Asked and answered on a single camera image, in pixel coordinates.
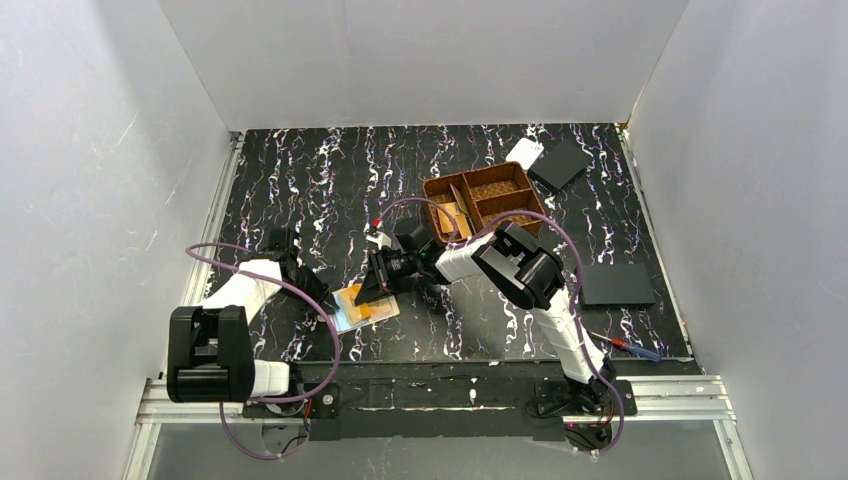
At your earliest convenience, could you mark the gold credit card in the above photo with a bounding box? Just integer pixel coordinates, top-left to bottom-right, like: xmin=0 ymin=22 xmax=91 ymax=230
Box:
xmin=437 ymin=202 xmax=473 ymax=240

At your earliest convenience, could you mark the brown woven divided basket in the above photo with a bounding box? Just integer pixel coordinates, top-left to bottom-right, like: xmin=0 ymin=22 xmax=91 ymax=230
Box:
xmin=422 ymin=162 xmax=546 ymax=237

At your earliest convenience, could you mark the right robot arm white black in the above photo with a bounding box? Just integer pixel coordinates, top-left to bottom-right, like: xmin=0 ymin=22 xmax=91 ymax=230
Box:
xmin=351 ymin=218 xmax=614 ymax=387

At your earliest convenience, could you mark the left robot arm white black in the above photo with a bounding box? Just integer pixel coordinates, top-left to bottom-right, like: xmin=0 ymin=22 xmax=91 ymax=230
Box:
xmin=166 ymin=227 xmax=336 ymax=403

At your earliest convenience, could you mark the white small box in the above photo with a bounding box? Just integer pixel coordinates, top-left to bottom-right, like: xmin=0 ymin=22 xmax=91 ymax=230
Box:
xmin=505 ymin=138 xmax=544 ymax=171

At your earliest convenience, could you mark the black flat box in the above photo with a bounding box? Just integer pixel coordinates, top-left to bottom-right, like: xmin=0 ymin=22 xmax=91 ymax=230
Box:
xmin=527 ymin=140 xmax=593 ymax=193

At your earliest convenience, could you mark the black pad on table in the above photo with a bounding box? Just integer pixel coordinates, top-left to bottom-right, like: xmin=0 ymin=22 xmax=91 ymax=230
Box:
xmin=580 ymin=263 xmax=656 ymax=309

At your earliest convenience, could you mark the red blue screwdriver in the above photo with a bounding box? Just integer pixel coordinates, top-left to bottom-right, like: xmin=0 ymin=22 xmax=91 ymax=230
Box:
xmin=589 ymin=332 xmax=662 ymax=362

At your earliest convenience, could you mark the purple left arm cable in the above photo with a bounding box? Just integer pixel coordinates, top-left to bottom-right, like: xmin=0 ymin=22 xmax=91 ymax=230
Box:
xmin=185 ymin=243 xmax=343 ymax=462

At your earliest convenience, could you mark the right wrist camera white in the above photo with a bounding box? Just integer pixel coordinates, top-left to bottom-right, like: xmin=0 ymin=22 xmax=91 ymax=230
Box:
xmin=366 ymin=218 xmax=398 ymax=252

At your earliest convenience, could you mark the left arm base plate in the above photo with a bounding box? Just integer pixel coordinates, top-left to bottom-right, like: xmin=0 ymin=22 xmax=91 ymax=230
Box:
xmin=241 ymin=382 xmax=342 ymax=420

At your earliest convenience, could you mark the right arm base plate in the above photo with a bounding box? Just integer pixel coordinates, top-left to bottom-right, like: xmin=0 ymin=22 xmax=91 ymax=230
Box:
xmin=525 ymin=379 xmax=638 ymax=422

